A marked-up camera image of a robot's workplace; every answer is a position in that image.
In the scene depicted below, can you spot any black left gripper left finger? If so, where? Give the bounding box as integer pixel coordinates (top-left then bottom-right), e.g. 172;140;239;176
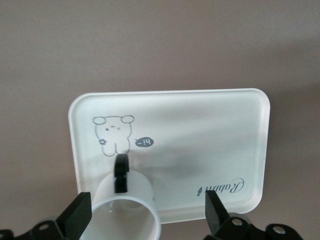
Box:
0;191;93;240

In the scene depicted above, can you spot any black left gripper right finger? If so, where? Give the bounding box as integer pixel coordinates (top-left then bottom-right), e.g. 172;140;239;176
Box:
204;190;305;240

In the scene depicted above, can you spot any white mug with black handle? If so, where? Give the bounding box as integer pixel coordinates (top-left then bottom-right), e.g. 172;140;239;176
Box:
92;153;162;240

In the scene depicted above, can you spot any cream tray with rabbit print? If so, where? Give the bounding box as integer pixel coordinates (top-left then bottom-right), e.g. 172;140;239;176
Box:
67;87;272;222

